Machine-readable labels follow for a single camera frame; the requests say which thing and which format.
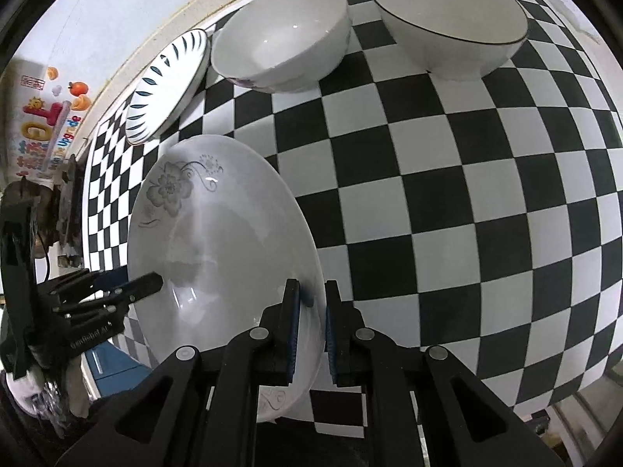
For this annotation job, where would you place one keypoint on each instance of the black and white checkered tablecloth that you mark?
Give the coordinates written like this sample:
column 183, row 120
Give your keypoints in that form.
column 438, row 204

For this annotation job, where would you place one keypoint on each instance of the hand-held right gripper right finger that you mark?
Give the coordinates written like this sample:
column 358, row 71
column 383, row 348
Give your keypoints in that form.
column 332, row 335

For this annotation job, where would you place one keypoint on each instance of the white bowl with black rim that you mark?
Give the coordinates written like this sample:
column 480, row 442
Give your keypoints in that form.
column 448, row 9

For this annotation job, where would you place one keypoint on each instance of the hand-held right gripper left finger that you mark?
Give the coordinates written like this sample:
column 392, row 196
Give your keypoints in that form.
column 292, row 335

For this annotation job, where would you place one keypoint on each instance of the white leaf pattern plate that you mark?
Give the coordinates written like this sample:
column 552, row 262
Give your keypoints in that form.
column 165, row 87

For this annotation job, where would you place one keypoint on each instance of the large white floral plate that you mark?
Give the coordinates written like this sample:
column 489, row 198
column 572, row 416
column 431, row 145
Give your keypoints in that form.
column 219, row 233

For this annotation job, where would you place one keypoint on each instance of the colourful wall sticker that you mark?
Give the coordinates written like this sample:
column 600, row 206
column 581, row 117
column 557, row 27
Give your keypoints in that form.
column 41, row 126

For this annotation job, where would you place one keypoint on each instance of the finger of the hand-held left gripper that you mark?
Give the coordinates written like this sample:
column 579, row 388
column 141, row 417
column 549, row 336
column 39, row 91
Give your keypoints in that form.
column 146, row 287
column 109, row 279

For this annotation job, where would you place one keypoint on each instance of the blue container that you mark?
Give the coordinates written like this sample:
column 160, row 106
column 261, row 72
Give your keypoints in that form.
column 114, row 367

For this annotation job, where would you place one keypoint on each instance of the dark object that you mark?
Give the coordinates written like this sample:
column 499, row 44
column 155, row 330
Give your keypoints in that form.
column 68, row 204

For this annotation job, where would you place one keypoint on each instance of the plain white bowl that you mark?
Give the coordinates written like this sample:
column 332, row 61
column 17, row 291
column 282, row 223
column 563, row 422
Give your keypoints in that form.
column 277, row 34

